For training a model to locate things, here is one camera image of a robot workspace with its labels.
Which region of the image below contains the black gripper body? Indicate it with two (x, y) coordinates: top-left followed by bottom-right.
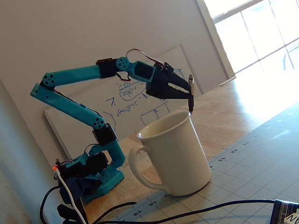
(145, 62), (175, 99)

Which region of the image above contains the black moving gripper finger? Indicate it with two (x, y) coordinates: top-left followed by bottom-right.
(169, 68), (193, 93)

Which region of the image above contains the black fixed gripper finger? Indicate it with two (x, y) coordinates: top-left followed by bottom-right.
(163, 86), (194, 101)

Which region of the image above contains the dark blue pen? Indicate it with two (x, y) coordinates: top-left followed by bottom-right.
(187, 74), (195, 115)

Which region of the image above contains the teal robot base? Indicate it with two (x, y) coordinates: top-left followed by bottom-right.
(55, 153), (126, 203)

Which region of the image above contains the white ceramic mug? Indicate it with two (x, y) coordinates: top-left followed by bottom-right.
(128, 111), (213, 197)

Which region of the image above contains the whiteboard with blue writing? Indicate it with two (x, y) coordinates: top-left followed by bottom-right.
(43, 43), (203, 161)

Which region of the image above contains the bright window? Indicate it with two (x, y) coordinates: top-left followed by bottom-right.
(196, 0), (299, 81)

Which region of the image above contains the grey gridded cutting mat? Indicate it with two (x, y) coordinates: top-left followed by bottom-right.
(112, 102), (299, 224)

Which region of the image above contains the dark blue clamp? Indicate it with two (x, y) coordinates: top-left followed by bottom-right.
(57, 177), (101, 224)

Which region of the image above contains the red white servo wire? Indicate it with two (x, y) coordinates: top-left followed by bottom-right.
(116, 48), (164, 82)

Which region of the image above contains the long black cable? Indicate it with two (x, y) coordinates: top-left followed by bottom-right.
(102, 199), (278, 224)

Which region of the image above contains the short black curved cable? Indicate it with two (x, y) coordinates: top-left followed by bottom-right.
(92, 202), (138, 224)

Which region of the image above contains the white cable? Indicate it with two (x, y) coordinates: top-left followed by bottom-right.
(55, 168), (87, 224)

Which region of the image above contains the black looped cable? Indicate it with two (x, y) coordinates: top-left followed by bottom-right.
(39, 185), (62, 224)

